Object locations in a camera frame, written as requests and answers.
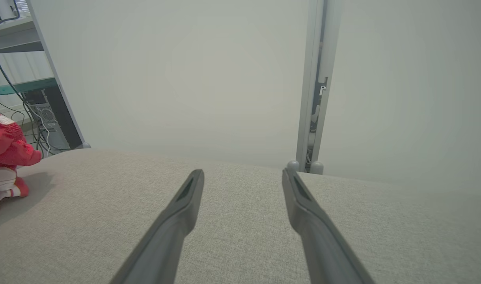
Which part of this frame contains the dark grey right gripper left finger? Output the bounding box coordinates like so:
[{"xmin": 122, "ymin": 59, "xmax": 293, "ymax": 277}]
[{"xmin": 110, "ymin": 170, "xmax": 205, "ymax": 284}]

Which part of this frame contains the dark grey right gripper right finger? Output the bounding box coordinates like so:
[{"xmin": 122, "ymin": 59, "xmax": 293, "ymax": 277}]
[{"xmin": 282, "ymin": 169, "xmax": 375, "ymax": 284}]

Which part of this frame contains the red jersey with white sleeves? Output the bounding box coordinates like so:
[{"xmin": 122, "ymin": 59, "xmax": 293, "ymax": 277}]
[{"xmin": 0, "ymin": 111, "xmax": 42, "ymax": 221}]

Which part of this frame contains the grey fabric sofa seat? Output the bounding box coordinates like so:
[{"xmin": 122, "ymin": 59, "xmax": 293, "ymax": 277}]
[{"xmin": 0, "ymin": 148, "xmax": 481, "ymax": 284}]

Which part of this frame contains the black computer tower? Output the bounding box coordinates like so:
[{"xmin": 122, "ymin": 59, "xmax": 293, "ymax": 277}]
[{"xmin": 22, "ymin": 85, "xmax": 84, "ymax": 153}]

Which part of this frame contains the desk with green edge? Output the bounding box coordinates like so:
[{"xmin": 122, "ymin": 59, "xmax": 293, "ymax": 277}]
[{"xmin": 0, "ymin": 18, "xmax": 59, "ymax": 97}]

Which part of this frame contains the grey double partition post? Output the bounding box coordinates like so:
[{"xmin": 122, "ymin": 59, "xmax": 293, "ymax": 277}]
[{"xmin": 295, "ymin": 0, "xmax": 343, "ymax": 175}]

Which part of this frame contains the slim grey partition frame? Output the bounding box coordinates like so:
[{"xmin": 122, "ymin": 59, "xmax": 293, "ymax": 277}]
[{"xmin": 26, "ymin": 0, "xmax": 92, "ymax": 149}]

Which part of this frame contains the black desk cable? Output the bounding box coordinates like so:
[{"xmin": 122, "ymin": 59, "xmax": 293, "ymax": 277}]
[{"xmin": 0, "ymin": 0, "xmax": 44, "ymax": 150}]

